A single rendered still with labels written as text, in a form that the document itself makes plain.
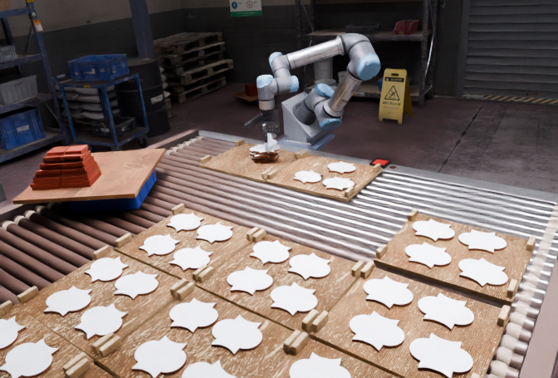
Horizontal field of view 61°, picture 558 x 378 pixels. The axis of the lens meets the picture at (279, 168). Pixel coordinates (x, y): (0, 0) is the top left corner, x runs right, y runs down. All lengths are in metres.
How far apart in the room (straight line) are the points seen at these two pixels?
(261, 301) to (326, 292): 0.19
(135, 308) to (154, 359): 0.24
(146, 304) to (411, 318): 0.76
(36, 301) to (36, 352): 0.26
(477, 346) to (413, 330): 0.15
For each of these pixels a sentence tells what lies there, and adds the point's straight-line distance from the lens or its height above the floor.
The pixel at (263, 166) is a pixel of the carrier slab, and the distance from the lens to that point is 2.30.
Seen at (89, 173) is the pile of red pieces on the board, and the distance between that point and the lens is 2.12.
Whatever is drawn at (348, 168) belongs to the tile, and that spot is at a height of 0.95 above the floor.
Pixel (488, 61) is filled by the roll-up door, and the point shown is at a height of 0.50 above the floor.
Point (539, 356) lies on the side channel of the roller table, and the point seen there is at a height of 0.95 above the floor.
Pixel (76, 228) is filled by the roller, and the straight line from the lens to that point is 2.11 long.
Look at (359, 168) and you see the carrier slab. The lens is 2.22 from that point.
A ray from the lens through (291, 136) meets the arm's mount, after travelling 2.75.
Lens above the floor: 1.83
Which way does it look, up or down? 23 degrees down
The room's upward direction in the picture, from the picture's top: 5 degrees counter-clockwise
